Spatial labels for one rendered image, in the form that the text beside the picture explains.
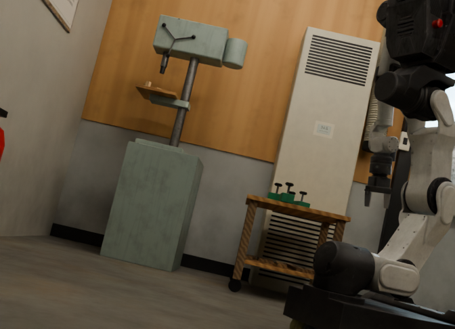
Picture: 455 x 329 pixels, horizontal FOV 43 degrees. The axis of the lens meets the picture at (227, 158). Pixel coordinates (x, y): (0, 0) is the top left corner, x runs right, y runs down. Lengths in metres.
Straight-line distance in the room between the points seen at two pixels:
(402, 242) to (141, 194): 1.79
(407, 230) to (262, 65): 2.36
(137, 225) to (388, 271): 1.84
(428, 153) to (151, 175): 1.81
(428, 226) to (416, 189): 0.15
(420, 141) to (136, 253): 1.88
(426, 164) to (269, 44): 2.33
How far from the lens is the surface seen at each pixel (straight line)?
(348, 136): 4.01
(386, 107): 2.47
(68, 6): 3.62
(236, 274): 3.18
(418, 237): 2.24
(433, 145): 2.28
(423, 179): 2.29
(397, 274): 2.12
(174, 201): 3.51
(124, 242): 3.55
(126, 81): 4.34
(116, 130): 4.29
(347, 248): 2.02
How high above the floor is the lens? 0.30
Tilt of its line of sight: 7 degrees up
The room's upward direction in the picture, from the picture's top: 13 degrees clockwise
